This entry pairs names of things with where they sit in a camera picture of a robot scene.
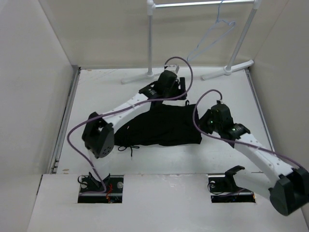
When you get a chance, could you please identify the black trousers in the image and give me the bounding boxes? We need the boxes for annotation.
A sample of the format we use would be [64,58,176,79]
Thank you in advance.
[114,102,202,151]

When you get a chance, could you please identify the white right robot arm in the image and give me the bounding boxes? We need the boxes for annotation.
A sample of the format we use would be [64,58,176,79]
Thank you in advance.
[197,102,309,216]

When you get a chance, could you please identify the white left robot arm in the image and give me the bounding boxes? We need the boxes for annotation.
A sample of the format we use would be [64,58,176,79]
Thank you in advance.
[82,70,187,193]

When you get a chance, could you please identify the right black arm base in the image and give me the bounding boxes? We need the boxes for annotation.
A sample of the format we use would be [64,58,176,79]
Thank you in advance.
[207,165,256,203]

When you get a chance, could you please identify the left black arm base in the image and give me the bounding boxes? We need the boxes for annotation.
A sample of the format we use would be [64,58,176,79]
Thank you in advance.
[77,172,124,203]

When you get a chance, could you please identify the white garment rack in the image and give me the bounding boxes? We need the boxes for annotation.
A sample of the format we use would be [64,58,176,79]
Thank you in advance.
[120,0,262,84]

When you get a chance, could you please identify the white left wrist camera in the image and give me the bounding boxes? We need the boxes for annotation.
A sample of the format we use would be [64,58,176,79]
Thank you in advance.
[164,64,180,74]

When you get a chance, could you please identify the light blue wire hanger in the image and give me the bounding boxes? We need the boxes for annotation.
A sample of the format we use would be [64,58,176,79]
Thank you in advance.
[186,0,236,62]

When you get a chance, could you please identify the left aluminium table rail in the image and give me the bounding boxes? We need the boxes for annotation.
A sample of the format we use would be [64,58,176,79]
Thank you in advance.
[46,65,81,174]

